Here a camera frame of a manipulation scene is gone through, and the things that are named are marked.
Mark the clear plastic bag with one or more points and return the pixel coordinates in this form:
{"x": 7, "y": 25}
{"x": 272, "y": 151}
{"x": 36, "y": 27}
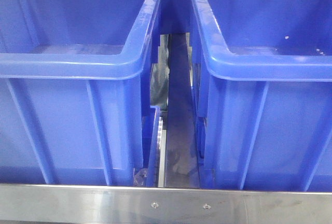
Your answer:
{"x": 140, "y": 177}

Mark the blue plastic bin left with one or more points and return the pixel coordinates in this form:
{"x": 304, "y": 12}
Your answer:
{"x": 75, "y": 82}

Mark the blue plastic bin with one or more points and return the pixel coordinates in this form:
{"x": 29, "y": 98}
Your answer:
{"x": 75, "y": 82}
{"x": 262, "y": 94}

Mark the blue plastic bin right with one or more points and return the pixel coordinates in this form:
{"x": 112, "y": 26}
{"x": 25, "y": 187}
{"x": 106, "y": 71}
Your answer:
{"x": 262, "y": 94}

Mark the white roller conveyor rail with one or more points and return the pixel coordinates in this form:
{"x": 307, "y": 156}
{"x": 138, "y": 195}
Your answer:
{"x": 161, "y": 154}

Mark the steel shelf front rail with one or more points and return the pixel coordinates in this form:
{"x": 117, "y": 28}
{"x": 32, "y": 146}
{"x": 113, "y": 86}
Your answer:
{"x": 90, "y": 204}

